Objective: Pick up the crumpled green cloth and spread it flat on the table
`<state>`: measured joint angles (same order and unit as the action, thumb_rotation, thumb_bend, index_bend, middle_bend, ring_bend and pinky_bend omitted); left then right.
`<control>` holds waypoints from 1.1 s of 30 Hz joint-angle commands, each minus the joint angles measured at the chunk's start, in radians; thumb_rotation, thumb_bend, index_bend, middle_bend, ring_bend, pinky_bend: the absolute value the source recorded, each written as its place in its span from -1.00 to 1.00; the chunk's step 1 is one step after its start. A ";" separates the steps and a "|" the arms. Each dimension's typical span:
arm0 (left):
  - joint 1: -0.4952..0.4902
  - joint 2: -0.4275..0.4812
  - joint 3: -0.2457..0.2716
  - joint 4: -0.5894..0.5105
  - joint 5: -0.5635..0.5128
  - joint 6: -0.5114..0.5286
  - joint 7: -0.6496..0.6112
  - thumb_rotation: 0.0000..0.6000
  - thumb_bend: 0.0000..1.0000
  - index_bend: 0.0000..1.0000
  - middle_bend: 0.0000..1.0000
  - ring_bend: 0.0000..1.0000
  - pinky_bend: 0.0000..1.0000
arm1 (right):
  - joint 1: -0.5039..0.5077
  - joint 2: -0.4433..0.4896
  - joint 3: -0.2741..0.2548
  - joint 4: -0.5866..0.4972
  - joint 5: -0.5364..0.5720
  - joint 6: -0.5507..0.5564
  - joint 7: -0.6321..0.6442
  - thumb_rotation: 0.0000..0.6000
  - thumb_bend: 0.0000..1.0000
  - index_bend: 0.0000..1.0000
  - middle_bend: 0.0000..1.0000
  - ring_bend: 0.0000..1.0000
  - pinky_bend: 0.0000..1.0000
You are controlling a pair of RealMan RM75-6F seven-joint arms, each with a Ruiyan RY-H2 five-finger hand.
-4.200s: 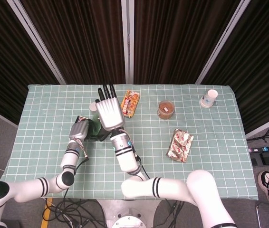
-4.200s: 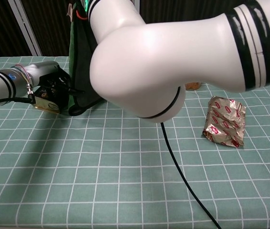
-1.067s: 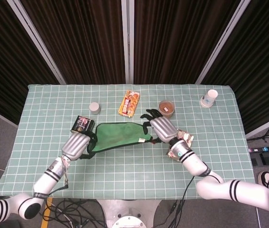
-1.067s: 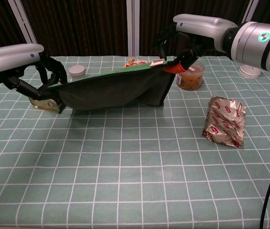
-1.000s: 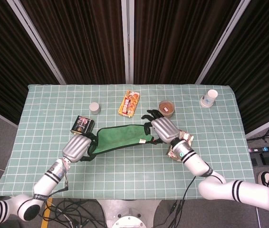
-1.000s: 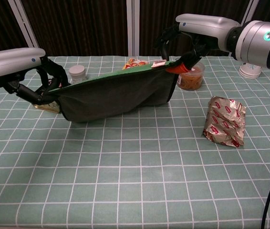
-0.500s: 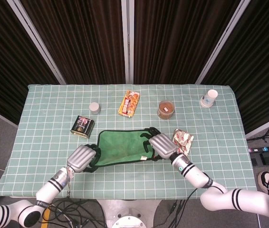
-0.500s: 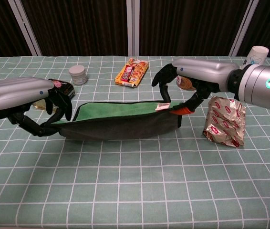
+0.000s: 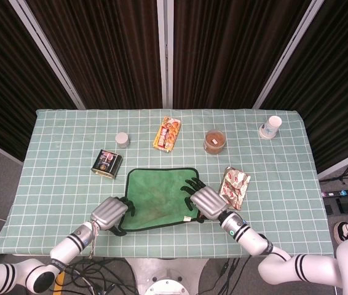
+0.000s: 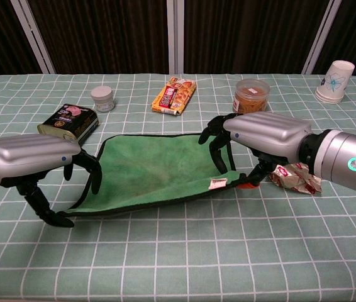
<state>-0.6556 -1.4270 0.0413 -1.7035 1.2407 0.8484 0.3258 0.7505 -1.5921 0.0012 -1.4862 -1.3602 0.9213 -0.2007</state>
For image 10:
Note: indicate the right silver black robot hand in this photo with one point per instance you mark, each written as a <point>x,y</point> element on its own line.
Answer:
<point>269,132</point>

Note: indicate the green cloth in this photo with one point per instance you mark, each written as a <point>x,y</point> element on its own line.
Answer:
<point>153,170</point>

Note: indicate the upturned white paper cup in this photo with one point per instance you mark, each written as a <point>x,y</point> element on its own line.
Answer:
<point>335,81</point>

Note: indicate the yellow snack box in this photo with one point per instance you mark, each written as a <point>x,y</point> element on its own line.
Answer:
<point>175,96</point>

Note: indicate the black luncheon meat tin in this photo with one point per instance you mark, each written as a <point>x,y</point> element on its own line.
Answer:
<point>71,121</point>

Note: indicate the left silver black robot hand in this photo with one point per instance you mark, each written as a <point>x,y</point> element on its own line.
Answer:
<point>24,155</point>

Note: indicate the aluminium partition post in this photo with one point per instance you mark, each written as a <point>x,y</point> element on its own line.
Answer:
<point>175,37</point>
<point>33,37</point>
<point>321,37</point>

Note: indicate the green checked tablecloth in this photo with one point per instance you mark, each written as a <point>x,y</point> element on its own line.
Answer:
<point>165,251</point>

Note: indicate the crumpled gold foil packet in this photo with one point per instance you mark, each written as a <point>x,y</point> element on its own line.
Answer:
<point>297,181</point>

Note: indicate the clear jar with brown contents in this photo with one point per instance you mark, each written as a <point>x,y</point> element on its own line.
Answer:
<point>250,94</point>

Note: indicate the small white lidded jar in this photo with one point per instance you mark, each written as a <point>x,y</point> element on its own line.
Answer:
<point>102,99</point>

